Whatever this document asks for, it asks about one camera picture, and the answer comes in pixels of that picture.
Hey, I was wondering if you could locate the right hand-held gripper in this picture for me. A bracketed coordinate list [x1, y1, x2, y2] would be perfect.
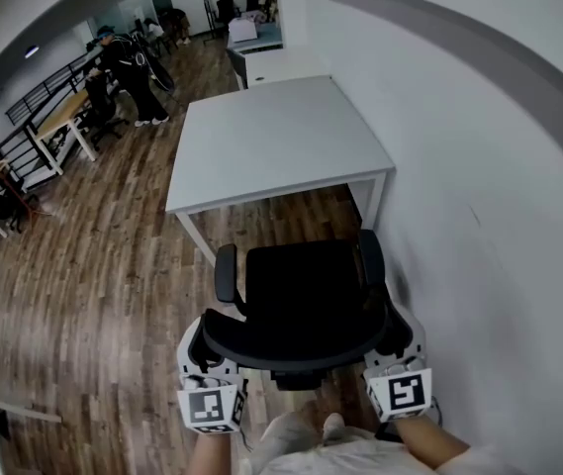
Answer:
[362, 299, 434, 424]

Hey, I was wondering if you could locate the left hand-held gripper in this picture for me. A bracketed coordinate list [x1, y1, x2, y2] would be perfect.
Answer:
[176, 313, 249, 434]

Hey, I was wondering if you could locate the black office chair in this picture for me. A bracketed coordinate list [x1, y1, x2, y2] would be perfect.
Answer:
[201, 229, 395, 392]

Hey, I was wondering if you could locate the person's right forearm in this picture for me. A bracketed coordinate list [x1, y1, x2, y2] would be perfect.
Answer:
[390, 415, 471, 473]

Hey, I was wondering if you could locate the person's left forearm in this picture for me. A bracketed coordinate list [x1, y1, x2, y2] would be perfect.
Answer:
[190, 428, 236, 475]

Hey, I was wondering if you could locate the black swivel chair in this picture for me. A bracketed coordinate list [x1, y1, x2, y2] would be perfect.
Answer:
[84, 73, 132, 151]

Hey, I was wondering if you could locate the black device with screen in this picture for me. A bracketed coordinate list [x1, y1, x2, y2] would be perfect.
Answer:
[373, 421, 404, 442]

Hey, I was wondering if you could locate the person's white shoe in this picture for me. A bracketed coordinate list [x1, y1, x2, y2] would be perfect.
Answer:
[322, 412, 345, 440]

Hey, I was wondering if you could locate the person's pale clothing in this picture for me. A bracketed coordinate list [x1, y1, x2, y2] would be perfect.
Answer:
[240, 410, 515, 475]

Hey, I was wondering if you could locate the white table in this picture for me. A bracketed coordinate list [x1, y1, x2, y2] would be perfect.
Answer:
[164, 73, 397, 269]

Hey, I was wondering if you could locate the wooden desk with white legs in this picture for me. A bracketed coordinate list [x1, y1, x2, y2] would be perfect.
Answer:
[32, 88, 100, 176]

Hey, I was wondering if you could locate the long white desk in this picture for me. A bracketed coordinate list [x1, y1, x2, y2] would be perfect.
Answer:
[240, 46, 334, 89]

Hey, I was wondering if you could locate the black metal railing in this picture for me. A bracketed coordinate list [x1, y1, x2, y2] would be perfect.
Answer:
[0, 50, 102, 195]

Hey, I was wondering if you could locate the white box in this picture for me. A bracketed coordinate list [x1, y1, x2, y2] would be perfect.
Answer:
[228, 16, 258, 44]

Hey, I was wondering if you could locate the teal counter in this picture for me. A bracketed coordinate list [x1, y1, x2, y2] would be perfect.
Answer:
[226, 20, 285, 52]

